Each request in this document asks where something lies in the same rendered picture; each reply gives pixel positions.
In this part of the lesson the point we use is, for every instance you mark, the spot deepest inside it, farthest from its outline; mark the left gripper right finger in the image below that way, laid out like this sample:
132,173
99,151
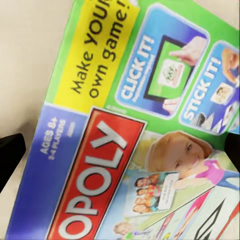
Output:
232,149

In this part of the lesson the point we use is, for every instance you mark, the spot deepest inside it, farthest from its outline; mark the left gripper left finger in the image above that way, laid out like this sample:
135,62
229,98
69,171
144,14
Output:
12,149

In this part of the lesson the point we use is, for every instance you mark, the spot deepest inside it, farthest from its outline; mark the board game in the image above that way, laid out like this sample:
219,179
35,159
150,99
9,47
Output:
130,140

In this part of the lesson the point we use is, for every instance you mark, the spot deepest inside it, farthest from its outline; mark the bed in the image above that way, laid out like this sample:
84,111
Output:
31,33

